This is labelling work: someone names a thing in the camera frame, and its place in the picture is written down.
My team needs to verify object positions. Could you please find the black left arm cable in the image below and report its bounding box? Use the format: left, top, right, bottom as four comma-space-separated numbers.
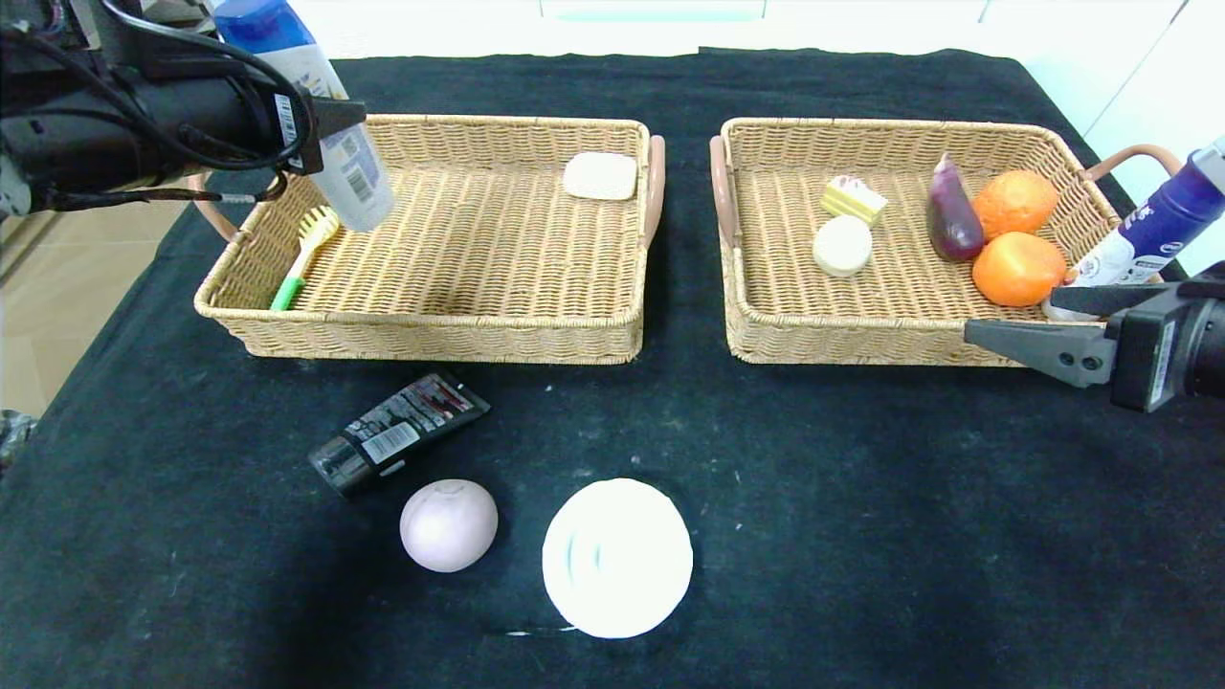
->
0, 0, 322, 207

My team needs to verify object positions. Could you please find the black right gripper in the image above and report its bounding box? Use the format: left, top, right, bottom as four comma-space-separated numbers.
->
963, 260, 1225, 414

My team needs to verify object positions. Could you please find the yellow toy cake slice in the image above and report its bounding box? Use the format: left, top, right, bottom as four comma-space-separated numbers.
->
820, 176, 889, 227

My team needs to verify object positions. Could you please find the white soap bar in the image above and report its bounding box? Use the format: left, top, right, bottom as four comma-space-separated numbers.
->
564, 153, 639, 202

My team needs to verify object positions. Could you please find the wicker basket with toy food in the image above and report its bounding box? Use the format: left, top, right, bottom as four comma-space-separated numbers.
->
709, 118, 1184, 369

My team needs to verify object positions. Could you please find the purple toy eggplant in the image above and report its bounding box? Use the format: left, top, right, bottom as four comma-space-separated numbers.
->
925, 154, 985, 264

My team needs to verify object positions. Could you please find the rough orange fruit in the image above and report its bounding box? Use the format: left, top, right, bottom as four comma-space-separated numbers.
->
972, 170, 1059, 240

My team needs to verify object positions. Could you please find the white round container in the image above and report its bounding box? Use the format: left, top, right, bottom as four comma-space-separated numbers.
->
542, 478, 694, 639

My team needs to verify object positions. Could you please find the yellow green dish brush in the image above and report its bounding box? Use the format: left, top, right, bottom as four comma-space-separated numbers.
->
271, 206, 342, 313

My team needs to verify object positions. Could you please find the black cosmetic tube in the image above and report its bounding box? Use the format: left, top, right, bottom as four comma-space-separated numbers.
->
306, 371, 492, 499

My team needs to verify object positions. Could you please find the black tablecloth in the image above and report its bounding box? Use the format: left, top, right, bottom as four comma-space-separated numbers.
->
0, 50, 1225, 689

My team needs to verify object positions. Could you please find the pink round ball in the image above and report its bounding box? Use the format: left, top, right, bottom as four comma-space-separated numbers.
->
399, 478, 500, 574

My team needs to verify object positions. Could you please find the smooth orange fruit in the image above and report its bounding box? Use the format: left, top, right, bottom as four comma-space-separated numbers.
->
972, 233, 1067, 308

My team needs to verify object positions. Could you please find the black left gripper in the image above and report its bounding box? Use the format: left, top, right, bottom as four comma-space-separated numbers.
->
173, 77, 368, 176

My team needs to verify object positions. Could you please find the wicker basket with dish brush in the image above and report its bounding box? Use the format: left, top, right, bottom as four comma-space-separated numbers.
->
191, 115, 667, 367

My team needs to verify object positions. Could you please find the cream toy bun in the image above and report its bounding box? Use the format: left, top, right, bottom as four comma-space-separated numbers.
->
813, 216, 875, 278

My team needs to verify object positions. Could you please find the grey mottled object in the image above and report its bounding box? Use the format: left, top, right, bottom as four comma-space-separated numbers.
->
0, 410, 39, 470

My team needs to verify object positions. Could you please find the white bottle with purple cap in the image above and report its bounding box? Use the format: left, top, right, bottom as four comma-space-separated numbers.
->
1040, 139, 1225, 323

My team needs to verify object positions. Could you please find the white bottle with blue cap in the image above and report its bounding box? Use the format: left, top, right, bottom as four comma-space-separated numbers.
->
212, 0, 395, 233

